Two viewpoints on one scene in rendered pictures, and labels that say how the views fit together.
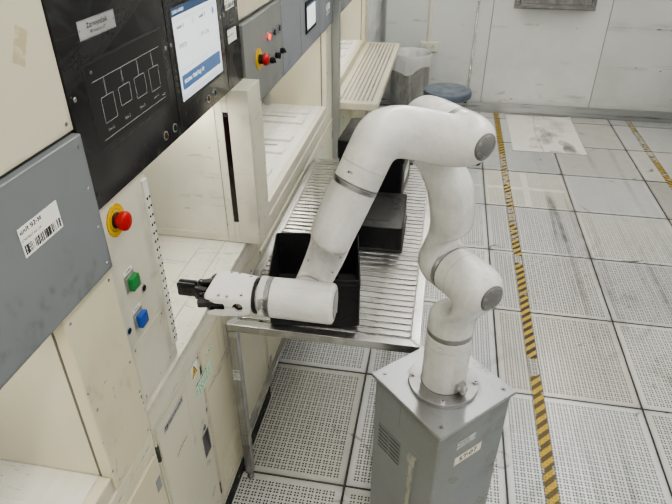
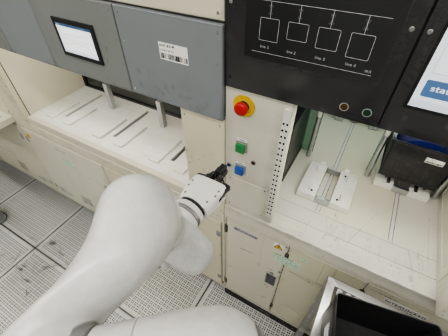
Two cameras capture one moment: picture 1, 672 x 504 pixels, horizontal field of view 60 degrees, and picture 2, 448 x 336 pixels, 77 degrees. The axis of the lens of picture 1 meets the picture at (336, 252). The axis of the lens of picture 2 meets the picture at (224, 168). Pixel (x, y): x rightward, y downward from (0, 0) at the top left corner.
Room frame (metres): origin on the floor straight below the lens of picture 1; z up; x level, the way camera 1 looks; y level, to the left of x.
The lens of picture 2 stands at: (1.19, -0.23, 1.78)
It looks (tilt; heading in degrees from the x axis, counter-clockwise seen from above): 44 degrees down; 109
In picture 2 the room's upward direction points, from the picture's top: straight up
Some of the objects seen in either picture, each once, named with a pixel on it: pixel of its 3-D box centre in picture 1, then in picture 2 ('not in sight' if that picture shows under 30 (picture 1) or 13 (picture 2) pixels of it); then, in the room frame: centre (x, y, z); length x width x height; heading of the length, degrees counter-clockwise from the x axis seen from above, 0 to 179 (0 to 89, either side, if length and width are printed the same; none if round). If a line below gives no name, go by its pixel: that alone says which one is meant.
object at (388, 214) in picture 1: (367, 215); not in sight; (1.97, -0.12, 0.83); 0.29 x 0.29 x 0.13; 80
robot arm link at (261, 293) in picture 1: (265, 297); (187, 212); (0.96, 0.14, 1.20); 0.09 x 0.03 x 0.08; 170
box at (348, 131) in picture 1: (376, 158); not in sight; (2.38, -0.18, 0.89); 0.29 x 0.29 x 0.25; 76
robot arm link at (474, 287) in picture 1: (463, 299); not in sight; (1.12, -0.31, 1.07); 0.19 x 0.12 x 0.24; 30
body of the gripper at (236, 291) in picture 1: (236, 293); (201, 196); (0.97, 0.21, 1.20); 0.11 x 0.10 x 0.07; 80
